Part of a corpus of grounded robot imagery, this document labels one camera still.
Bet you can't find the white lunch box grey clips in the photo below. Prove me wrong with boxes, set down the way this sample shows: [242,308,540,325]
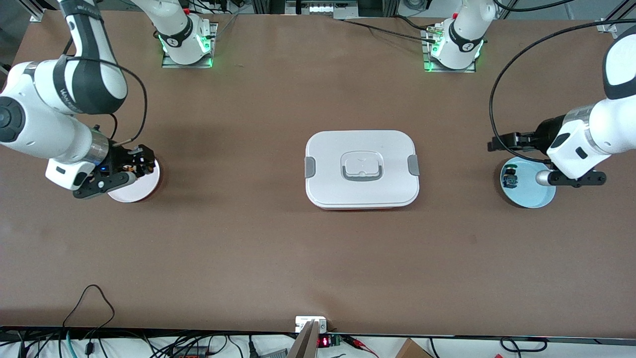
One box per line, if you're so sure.
[304,130,420,210]

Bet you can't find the brown cardboard box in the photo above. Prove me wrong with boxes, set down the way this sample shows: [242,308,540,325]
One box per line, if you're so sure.
[395,338,434,358]

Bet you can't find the pink round plate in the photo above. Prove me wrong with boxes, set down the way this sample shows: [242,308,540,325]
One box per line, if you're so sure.
[107,158,161,203]

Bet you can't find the light blue round plate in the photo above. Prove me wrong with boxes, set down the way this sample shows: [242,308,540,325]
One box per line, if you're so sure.
[500,156,556,208]

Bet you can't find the black power strip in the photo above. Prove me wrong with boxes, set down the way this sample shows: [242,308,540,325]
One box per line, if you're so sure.
[169,346,209,358]

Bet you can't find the grey aluminium beam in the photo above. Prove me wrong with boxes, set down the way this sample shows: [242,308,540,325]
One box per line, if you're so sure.
[287,321,319,358]

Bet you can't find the red clip test leads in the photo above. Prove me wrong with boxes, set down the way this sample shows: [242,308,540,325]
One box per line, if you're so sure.
[343,336,379,358]

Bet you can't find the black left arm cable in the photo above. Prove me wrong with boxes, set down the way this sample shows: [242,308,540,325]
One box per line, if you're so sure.
[489,19,636,165]

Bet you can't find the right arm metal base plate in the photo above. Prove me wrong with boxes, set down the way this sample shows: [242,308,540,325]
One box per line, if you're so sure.
[161,22,218,69]

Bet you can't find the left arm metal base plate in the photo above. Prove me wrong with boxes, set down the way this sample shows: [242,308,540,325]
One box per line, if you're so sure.
[422,27,477,73]

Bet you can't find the thin black looped cable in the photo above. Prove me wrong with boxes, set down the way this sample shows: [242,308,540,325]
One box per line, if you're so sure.
[62,284,116,344]

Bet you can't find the black cable to arm base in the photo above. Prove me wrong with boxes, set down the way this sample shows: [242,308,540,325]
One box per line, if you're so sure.
[343,15,438,43]

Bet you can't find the black cable loop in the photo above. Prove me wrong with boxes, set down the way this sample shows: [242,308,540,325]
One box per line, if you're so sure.
[499,337,548,355]

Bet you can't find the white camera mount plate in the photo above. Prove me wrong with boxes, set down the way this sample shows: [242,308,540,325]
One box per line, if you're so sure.
[295,316,328,333]

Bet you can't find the aluminium frame with white panel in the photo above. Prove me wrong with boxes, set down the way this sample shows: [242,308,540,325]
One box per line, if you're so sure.
[285,0,359,20]

